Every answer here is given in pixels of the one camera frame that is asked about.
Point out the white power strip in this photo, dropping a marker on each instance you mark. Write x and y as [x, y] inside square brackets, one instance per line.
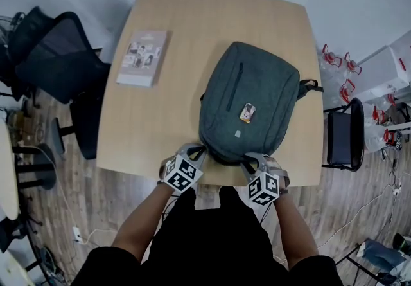
[77, 234]

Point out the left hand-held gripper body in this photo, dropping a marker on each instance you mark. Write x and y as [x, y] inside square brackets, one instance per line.
[181, 175]

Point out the round beige side table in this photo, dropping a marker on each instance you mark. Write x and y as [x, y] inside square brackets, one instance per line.
[7, 172]

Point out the person's black clothing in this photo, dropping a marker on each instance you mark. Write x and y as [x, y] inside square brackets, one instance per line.
[208, 246]

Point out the grey-green backpack bag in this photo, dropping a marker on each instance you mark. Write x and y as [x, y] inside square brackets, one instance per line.
[257, 85]

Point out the person's right forearm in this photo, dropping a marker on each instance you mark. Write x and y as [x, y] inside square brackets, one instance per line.
[293, 230]

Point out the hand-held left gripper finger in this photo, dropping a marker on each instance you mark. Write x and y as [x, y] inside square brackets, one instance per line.
[192, 146]
[202, 159]

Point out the person's left hand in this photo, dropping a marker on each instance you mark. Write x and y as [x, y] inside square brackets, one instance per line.
[162, 169]

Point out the black padded metal chair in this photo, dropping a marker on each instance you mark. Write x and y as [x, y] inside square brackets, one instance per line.
[345, 137]

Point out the person's right hand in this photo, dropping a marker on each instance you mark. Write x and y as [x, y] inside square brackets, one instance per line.
[278, 166]

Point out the black mesh office chair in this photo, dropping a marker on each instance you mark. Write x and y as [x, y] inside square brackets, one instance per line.
[61, 59]

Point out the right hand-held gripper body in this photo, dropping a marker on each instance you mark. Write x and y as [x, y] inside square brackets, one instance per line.
[264, 186]

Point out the small printed card packet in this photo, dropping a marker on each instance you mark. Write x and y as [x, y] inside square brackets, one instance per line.
[247, 112]

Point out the person's left forearm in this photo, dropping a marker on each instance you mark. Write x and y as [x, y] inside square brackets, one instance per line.
[141, 220]

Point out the beige illustrated book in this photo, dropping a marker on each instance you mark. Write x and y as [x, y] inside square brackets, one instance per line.
[143, 58]

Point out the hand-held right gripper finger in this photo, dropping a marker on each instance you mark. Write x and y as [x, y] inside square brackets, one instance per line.
[257, 157]
[246, 171]

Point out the pile of red-clipped plastic containers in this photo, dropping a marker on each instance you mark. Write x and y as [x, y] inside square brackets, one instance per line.
[340, 66]

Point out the white storage box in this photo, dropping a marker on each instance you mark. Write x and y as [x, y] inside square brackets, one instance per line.
[383, 72]

